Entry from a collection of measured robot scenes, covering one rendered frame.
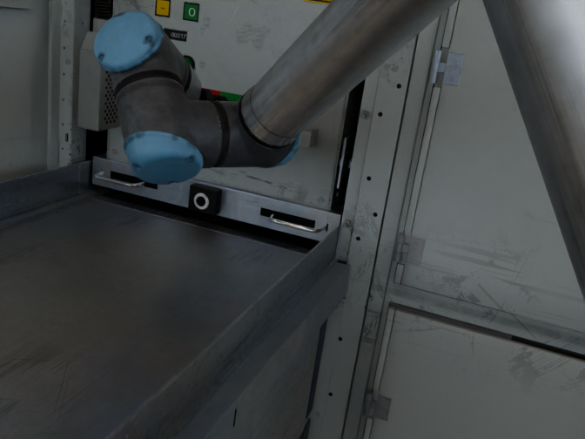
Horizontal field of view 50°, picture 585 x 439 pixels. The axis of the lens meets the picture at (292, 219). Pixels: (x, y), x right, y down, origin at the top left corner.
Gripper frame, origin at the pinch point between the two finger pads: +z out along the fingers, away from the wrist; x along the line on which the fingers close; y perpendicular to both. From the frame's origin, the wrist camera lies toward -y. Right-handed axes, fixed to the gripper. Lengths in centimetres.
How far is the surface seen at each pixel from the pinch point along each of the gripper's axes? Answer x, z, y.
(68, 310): -34.9, -25.9, 1.5
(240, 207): -8.8, 10.0, 6.0
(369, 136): 5.9, -2.4, 29.0
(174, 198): -10.0, 10.8, -8.4
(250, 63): 15.1, -2.5, 4.0
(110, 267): -27.6, -13.2, -2.4
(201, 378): -37, -36, 26
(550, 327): -16, 10, 64
